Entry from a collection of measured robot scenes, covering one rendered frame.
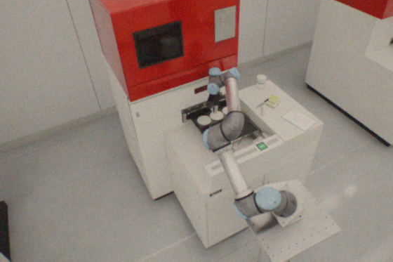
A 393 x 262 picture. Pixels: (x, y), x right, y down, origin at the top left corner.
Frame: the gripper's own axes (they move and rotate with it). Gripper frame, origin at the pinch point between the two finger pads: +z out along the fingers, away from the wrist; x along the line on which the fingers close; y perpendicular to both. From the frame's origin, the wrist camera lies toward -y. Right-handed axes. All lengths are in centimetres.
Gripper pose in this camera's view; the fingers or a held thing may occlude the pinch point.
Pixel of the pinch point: (214, 112)
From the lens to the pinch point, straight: 221.5
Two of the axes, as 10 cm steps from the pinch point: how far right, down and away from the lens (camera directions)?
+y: 3.7, -6.2, 6.9
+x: -9.3, -2.1, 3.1
